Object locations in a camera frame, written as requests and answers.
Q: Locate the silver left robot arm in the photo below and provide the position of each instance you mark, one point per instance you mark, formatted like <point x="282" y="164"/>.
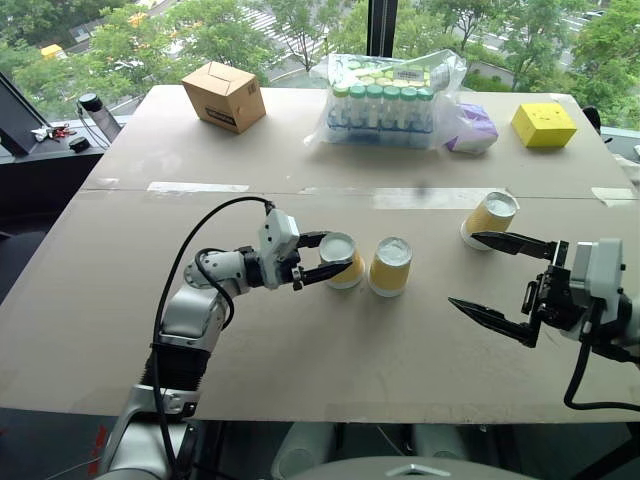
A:
<point x="192" y="310"/>

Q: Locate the grey robot torso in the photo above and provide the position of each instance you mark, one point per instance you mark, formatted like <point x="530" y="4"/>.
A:
<point x="410" y="471"/>

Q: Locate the plastic bag of capped tubes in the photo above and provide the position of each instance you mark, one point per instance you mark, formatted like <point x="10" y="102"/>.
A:
<point x="380" y="110"/>

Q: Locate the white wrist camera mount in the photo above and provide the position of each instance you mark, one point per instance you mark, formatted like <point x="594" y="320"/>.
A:
<point x="600" y="270"/>
<point x="280" y="235"/>

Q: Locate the small black round lid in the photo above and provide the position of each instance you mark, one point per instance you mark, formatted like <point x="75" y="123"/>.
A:
<point x="79" y="144"/>

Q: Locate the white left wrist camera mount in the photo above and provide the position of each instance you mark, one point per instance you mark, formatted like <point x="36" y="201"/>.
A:
<point x="280" y="235"/>

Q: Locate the purple and white packet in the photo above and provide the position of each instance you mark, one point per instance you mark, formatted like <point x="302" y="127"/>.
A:
<point x="475" y="127"/>

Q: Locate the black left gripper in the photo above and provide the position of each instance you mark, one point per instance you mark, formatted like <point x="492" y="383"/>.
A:
<point x="297" y="274"/>

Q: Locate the grey rounded shape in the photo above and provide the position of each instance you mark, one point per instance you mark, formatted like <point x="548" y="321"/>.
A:
<point x="440" y="441"/>
<point x="305" y="447"/>

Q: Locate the yellow box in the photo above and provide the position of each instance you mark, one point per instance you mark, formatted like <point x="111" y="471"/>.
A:
<point x="545" y="125"/>

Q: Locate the yellow paper cup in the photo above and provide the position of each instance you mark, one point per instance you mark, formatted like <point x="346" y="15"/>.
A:
<point x="350" y="275"/>
<point x="482" y="220"/>
<point x="387" y="280"/>

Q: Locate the clear tape strip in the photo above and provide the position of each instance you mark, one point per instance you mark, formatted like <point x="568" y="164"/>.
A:
<point x="612" y="196"/>

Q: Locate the dark slanted monitor panel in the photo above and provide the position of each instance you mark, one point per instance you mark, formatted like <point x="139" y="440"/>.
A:
<point x="15" y="115"/>

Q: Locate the dark window frame post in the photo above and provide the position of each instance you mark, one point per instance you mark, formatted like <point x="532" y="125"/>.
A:
<point x="382" y="25"/>

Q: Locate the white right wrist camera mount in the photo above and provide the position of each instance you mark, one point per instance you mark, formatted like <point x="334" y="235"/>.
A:
<point x="600" y="270"/>

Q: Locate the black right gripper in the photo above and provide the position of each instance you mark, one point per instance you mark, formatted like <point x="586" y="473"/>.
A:
<point x="555" y="300"/>

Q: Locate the dark bottle with black cap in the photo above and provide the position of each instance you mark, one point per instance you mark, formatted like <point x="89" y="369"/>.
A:
<point x="102" y="117"/>

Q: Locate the brown cardboard box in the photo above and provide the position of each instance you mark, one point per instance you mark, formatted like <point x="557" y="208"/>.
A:
<point x="225" y="95"/>

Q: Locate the black object at table edge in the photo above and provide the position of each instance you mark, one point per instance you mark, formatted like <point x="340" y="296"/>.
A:
<point x="592" y="119"/>

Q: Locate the bunch of keys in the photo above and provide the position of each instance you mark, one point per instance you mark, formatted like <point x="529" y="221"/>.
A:
<point x="52" y="132"/>

